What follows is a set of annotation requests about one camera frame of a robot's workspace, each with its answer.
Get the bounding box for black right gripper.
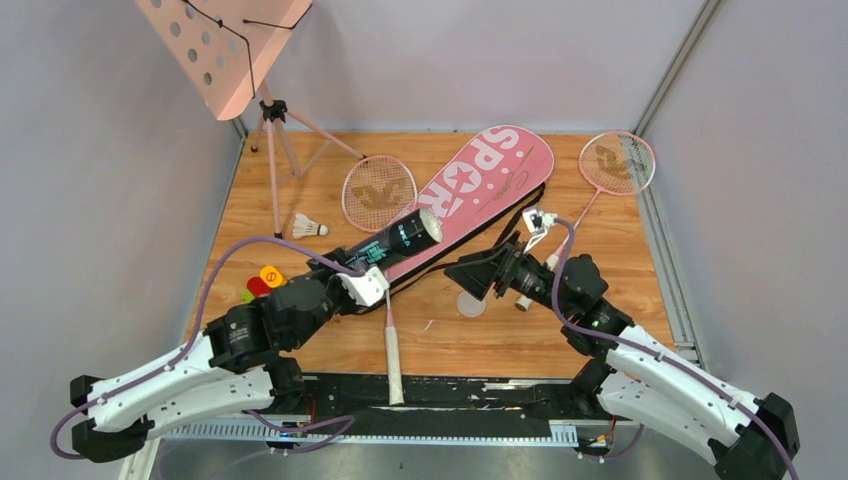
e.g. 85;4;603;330
443;232;573;319

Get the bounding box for black shuttlecock tube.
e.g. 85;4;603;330
325;208;443;272

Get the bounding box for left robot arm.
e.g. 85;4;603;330
70;250;363;463

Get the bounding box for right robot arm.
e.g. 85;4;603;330
445;242;800;479

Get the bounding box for pink badminton racket left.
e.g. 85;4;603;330
342;156;417;406

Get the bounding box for pink badminton racket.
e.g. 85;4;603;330
574;130;656;229
342;156;417;406

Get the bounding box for pink badminton racket right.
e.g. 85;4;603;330
574;130;656;229

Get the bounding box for translucent tube lid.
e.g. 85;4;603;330
456;292;487;318

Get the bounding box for white shuttlecock near stand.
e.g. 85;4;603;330
292;212;329;239

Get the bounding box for colourful toy blocks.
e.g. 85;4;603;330
241;265;288;303

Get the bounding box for pink racket cover bag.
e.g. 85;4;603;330
386;125;555;291

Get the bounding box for pink music stand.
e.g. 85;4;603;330
136;0;366;239

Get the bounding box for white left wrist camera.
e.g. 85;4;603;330
338;266;390;307

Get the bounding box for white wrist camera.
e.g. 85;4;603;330
522;207;557;253
338;266;390;307

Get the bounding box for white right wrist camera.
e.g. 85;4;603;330
522;207;557;253

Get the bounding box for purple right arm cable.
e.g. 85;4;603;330
549;218;800;480

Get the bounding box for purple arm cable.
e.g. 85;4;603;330
50;236;370;462
549;218;800;480

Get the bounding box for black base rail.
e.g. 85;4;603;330
271;373;612;438

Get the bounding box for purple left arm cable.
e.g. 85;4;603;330
50;236;370;462

